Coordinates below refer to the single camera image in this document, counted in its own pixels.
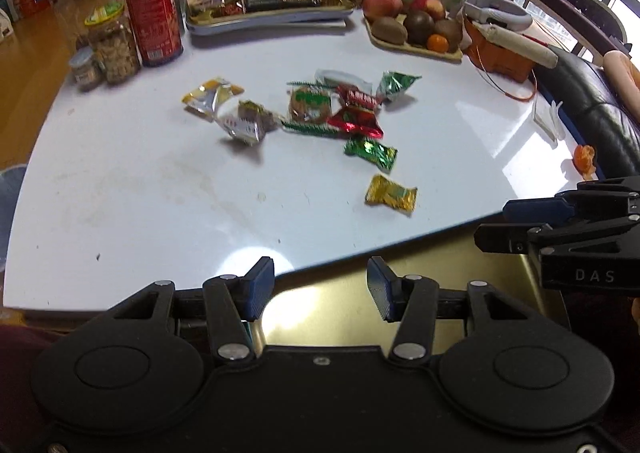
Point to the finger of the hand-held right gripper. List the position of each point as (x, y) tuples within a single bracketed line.
[(505, 239), (540, 209)]

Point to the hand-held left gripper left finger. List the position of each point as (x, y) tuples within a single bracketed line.
[(260, 288)]

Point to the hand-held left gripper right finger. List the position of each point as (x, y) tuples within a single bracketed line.
[(380, 288)]

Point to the gold foil candy packet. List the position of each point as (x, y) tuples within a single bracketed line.
[(391, 194)]

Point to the green foil candy packet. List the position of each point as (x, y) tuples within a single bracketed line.
[(371, 153)]

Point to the silver red-print snack packet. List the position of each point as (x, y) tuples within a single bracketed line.
[(242, 129)]

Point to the red foil snack packet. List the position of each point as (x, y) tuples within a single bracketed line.
[(356, 123)]

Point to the small brown snack packet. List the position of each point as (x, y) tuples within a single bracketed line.
[(260, 114)]

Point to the green white snack packet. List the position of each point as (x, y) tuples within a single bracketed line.
[(395, 85)]

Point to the green-edged rice cracker packet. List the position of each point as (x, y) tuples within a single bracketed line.
[(310, 105)]

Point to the small red candy packet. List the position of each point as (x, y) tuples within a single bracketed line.
[(361, 98)]

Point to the yellow silver snack packet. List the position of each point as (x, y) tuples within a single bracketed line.
[(210, 98)]

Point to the metal snack tray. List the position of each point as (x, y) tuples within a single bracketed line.
[(280, 20)]

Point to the orange peel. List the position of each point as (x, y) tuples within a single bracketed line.
[(585, 158)]

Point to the clear plastic wrapper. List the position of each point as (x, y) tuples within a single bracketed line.
[(547, 119)]

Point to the black leather sofa cushion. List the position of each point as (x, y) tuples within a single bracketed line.
[(590, 98)]

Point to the orange pouch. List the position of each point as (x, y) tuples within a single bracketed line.
[(500, 60)]

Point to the beige rounded object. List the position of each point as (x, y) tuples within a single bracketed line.
[(622, 78)]

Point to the white tube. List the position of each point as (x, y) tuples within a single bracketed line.
[(525, 47)]

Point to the small orange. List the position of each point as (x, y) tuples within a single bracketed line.
[(437, 43)]

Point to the brown kiwi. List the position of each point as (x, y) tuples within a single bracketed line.
[(449, 33), (389, 30)]

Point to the yellow fruit tray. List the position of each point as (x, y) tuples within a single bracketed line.
[(400, 49)]

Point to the dark passion fruit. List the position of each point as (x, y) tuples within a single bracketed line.
[(419, 25)]

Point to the small red apple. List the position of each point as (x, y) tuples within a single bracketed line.
[(427, 7)]

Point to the dark red clothing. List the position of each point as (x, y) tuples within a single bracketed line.
[(20, 363)]

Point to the large red apple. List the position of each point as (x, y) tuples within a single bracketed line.
[(382, 4)]

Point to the small glass jar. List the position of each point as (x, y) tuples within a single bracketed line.
[(86, 70)]

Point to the peanut jar with green lid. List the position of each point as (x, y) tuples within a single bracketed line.
[(115, 48)]

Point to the red tin can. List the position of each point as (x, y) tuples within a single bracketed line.
[(152, 18)]

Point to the clear plastic container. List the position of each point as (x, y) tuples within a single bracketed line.
[(72, 10)]

